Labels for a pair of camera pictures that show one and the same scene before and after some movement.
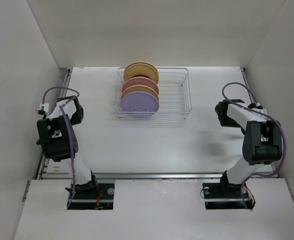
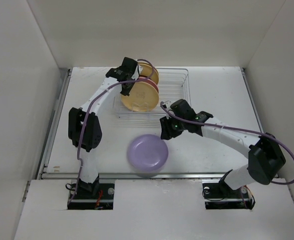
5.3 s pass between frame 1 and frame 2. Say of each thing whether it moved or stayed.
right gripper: moved
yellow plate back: stayed
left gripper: moved
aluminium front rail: stayed
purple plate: moved
